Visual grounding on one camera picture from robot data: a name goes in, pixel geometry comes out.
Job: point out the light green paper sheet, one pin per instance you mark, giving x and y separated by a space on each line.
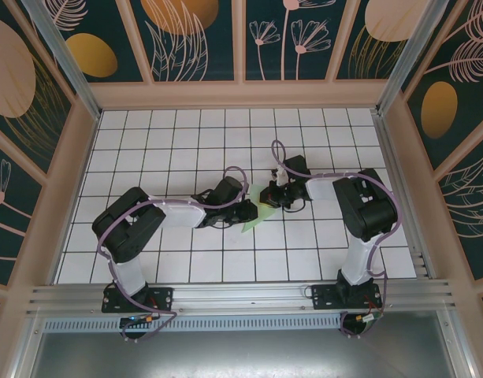
253 225

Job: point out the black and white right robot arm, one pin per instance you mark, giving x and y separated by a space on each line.
367 208

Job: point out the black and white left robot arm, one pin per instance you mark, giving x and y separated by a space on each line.
127 224

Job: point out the grey metal sheet panel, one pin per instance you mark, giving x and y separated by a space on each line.
241 354

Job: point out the small circuit board with connector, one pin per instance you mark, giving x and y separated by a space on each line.
365 321
140 319

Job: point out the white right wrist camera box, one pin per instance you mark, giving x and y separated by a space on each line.
279 177

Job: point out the long aluminium mounting rail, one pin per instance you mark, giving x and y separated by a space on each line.
241 299

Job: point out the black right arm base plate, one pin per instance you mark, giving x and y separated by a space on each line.
324 297

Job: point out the aluminium side rail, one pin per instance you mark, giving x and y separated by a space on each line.
398 157

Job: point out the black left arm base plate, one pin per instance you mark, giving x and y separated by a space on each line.
162 297

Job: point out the aluminium corner post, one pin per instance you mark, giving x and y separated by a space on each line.
64 59
410 55

